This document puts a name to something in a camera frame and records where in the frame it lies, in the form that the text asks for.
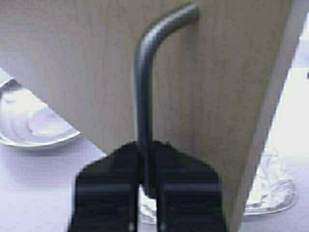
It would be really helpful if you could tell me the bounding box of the aluminium foil baking pan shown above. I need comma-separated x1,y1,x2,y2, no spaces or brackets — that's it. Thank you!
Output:
139,145,298,225

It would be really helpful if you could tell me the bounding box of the cabinet door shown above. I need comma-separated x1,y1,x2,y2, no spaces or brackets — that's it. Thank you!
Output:
0,0,292,232

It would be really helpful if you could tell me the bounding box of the stainless steel bowl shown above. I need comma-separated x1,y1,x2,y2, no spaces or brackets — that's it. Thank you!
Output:
0,70,81,149

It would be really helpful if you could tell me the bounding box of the door handle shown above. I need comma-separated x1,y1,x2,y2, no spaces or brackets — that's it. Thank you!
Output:
132,2,200,198

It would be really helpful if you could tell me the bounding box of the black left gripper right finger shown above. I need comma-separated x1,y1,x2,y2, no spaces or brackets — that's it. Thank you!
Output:
147,141,228,232

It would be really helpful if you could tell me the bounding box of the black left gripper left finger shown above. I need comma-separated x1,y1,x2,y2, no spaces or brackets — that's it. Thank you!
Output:
68,142,142,232

